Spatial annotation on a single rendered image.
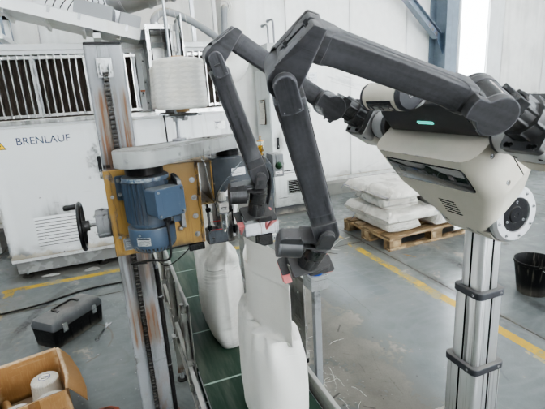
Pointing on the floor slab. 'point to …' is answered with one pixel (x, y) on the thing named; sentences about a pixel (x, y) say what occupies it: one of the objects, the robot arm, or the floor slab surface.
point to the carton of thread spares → (15, 379)
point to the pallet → (392, 239)
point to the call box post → (317, 335)
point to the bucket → (529, 273)
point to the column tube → (122, 107)
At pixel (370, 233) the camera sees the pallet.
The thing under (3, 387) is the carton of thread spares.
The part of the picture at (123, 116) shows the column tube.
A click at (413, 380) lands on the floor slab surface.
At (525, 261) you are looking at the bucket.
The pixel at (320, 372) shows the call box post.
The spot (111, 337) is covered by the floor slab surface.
